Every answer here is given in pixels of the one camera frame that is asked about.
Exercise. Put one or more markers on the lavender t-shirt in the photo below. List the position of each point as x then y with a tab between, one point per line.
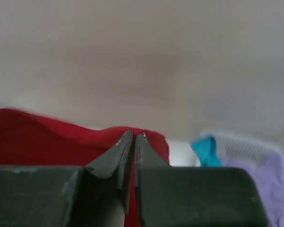
269	179

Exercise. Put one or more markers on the red t-shirt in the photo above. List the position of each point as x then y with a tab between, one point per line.
32	140

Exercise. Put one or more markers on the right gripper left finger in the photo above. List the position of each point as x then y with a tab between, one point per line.
94	195

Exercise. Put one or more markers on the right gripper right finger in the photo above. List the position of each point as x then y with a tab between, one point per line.
193	196

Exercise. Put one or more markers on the white plastic laundry basket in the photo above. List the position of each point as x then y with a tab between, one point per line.
242	147

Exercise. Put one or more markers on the teal t-shirt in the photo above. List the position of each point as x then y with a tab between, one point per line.
205	149

